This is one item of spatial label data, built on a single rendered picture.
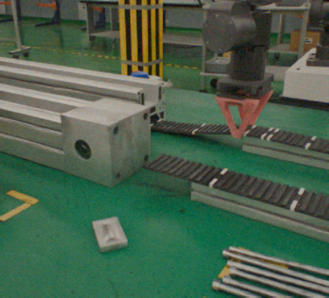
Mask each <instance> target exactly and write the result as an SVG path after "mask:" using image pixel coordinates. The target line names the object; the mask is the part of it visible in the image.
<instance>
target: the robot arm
mask: <svg viewBox="0 0 329 298"><path fill-rule="evenodd" d="M282 1H283V0H222V1H215V2H212V3H211V5H210V7H209V16H208V18H207V19H206V20H205V21H204V24H203V28H202V38H203V42H204V43H205V45H206V47H207V48H208V49H209V50H210V51H211V52H213V53H218V54H221V53H225V52H229V51H231V65H230V75H229V76H226V77H224V78H222V79H220V80H218V81H217V89H218V90H220V91H218V92H217V104H218V106H219V108H220V109H221V111H222V113H223V115H224V117H225V119H226V120H227V123H228V127H229V129H230V131H231V134H232V137H233V138H237V139H241V138H242V135H243V134H244V132H245V129H246V128H247V126H248V125H252V126H253V125H254V123H255V121H256V119H257V118H258V117H259V115H260V113H261V111H262V109H263V108H264V106H265V104H266V102H267V101H268V99H269V97H270V96H271V94H272V92H273V85H271V82H273V80H274V73H266V72H265V70H266V61H267V46H268V39H269V31H270V16H271V12H268V10H269V9H262V8H260V6H259V4H260V3H278V2H282ZM251 4H254V5H251ZM308 19H309V23H310V27H315V28H323V29H324V30H322V31H320V36H319V43H317V48H316V52H311V53H309V55H308V57H307V59H306V63H305V66H306V67H308V66H316V67H329V0H311V5H310V8H309V14H308ZM249 96H252V97H257V98H260V99H261V100H257V99H252V98H246V97H249ZM228 106H238V109H239V116H240V118H241V121H242V122H241V124H240V126H239V129H236V126H235V123H234V119H233V118H232V115H231V111H230V109H229V107H228Z"/></svg>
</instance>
